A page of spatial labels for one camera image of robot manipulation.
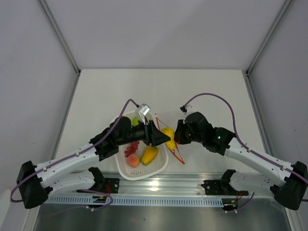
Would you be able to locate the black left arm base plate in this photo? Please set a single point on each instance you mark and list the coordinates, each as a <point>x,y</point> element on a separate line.
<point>110,186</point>

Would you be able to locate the clear orange zip bag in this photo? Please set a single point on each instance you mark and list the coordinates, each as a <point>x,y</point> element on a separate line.
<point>171,145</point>

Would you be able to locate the green apple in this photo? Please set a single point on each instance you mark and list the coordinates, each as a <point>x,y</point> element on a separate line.
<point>135,121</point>

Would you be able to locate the right aluminium frame post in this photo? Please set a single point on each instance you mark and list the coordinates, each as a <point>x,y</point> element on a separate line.
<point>270,34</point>

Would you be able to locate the pink peach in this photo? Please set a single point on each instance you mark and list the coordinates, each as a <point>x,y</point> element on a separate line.
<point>133,160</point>

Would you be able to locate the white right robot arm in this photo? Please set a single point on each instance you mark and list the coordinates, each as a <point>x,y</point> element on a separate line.
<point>285,182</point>

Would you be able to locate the white perforated plastic basket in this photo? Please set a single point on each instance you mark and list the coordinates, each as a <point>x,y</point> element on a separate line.
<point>141,171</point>

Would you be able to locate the aluminium front rail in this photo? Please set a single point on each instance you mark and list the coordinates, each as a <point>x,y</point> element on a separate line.
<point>163,185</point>

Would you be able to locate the left aluminium frame post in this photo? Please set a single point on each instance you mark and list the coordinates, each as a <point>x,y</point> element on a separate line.
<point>58,34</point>

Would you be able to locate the aluminium frame post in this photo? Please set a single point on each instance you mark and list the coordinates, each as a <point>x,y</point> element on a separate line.
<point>58,34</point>
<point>270,34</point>

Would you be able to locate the white slotted cable duct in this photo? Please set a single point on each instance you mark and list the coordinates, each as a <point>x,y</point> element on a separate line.
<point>135,200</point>

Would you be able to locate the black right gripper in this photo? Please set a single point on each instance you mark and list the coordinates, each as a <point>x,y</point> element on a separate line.
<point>179,137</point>

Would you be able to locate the red grape bunch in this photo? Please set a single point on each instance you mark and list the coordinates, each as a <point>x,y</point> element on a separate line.
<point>131,148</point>

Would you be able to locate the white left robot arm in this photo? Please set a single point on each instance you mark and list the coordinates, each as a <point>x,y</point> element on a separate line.
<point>99,148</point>

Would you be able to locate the yellow green mango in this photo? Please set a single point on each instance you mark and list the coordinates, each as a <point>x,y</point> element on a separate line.
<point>149,154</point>

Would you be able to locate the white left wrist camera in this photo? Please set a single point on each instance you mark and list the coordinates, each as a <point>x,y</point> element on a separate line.
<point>141,111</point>

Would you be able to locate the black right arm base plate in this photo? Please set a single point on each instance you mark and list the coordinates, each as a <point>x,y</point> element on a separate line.
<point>217,187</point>

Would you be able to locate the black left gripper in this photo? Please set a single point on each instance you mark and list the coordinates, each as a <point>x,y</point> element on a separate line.
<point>152,135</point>

